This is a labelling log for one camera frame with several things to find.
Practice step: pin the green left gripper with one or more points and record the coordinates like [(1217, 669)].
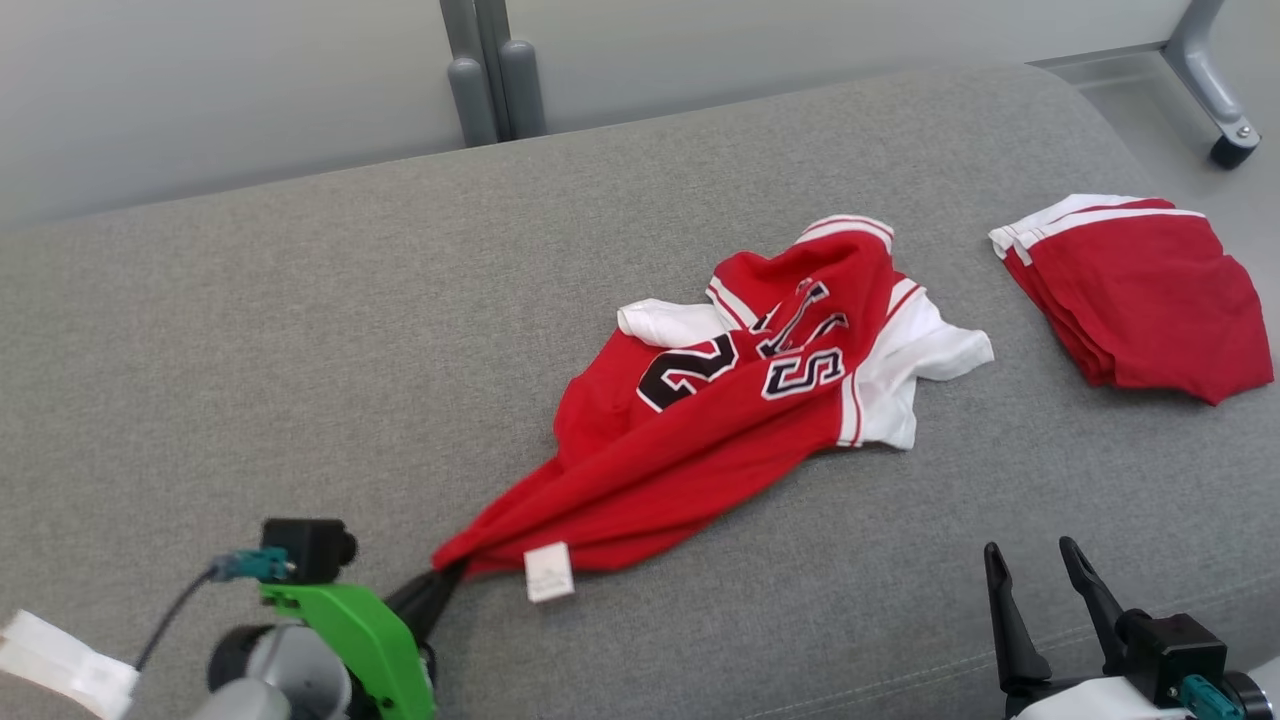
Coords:
[(370, 650)]

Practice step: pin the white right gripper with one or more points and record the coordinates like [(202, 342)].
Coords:
[(1080, 700)]

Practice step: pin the red white-sleeved basketball jersey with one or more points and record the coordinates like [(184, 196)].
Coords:
[(700, 440)]

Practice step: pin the red white-striped basketball shorts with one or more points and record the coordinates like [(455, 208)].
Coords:
[(1150, 300)]

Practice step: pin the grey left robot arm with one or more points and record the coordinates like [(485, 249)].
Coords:
[(280, 670)]

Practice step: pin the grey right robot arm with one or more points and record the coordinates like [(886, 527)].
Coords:
[(1250, 698)]

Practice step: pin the grey fabric sofa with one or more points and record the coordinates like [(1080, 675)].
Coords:
[(300, 350)]

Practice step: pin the grey stand with twin feet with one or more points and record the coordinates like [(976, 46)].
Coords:
[(520, 80)]

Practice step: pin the grey stand leg with castor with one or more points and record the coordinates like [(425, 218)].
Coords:
[(1200, 70)]

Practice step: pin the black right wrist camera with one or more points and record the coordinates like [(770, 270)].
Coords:
[(1170, 650)]

